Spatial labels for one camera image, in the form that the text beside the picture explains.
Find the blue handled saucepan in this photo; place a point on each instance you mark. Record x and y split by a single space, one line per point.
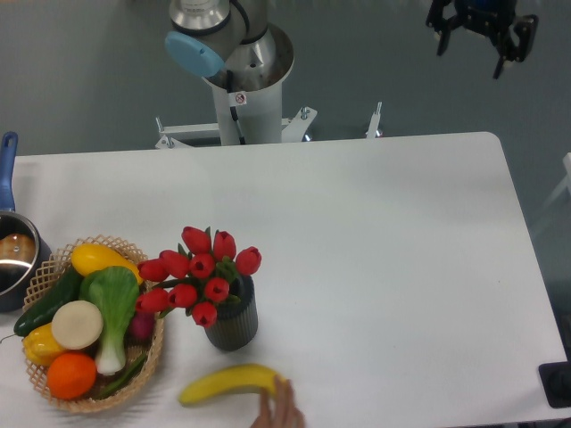
23 250

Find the yellow squash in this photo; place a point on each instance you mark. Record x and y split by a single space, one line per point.
88 258

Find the black device at table edge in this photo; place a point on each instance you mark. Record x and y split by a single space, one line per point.
555 379

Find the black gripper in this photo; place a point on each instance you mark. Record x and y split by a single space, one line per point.
511 35

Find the white frame at right edge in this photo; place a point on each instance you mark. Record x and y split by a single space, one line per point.
560 194

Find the human hand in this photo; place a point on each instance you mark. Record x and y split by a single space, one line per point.
284 412

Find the woven wicker basket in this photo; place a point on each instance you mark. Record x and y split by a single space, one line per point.
46 277

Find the green cucumber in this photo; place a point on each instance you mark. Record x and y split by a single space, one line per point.
65 290

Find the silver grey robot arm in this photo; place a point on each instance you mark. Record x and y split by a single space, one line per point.
233 46

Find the dark ribbed vase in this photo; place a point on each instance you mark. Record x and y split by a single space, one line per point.
237 323

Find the green bean pod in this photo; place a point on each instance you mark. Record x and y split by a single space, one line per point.
124 379

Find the purple red radish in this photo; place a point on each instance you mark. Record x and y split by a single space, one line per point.
141 326

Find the yellow banana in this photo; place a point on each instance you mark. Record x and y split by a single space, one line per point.
231 380

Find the orange fruit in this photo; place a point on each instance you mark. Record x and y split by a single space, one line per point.
71 375

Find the green bok choy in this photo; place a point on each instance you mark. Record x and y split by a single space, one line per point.
114 291

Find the red tulip bouquet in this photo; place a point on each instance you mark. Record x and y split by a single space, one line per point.
197 276

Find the yellow bell pepper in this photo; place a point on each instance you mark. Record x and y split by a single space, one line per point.
40 346

